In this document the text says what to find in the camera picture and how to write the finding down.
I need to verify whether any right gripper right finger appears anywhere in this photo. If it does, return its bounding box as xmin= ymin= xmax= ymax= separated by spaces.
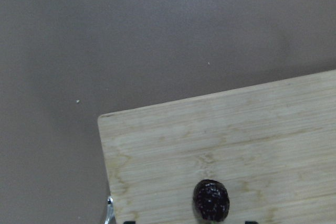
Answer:
xmin=245 ymin=221 xmax=259 ymax=224

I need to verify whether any dark red cherry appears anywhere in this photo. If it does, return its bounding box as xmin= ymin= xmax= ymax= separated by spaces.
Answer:
xmin=192 ymin=179 xmax=230 ymax=223

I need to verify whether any wooden cutting board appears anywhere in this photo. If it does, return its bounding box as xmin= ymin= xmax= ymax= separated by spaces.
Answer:
xmin=98 ymin=71 xmax=335 ymax=223

